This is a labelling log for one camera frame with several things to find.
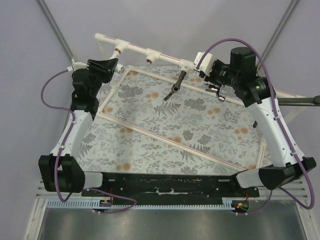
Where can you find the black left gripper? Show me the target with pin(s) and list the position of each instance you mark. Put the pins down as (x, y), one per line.
(100, 68)

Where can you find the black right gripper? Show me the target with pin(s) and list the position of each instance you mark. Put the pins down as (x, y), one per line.
(212, 75)

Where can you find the white pipe frame red stripe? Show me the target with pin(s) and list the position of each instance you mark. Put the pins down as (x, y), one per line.
(150, 56)

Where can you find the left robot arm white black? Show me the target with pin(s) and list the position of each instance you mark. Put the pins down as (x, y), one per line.
(59, 170)

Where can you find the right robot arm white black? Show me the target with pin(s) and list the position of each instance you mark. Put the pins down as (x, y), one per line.
(270, 177)

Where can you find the chrome faucet on mat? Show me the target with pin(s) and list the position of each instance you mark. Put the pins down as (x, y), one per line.
(216, 89)

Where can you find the dark grey lever faucet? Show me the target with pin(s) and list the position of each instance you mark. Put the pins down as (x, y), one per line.
(176, 86)

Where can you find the floral patterned table mat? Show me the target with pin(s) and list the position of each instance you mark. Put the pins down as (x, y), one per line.
(191, 133)

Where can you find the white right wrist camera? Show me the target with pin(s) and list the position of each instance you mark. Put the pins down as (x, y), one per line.
(206, 64)

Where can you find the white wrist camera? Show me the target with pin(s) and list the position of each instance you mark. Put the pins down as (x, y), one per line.
(76, 65)
(206, 64)

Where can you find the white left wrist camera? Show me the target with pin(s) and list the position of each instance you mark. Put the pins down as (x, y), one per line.
(76, 65)

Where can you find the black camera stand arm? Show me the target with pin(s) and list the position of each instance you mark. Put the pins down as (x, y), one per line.
(299, 101)

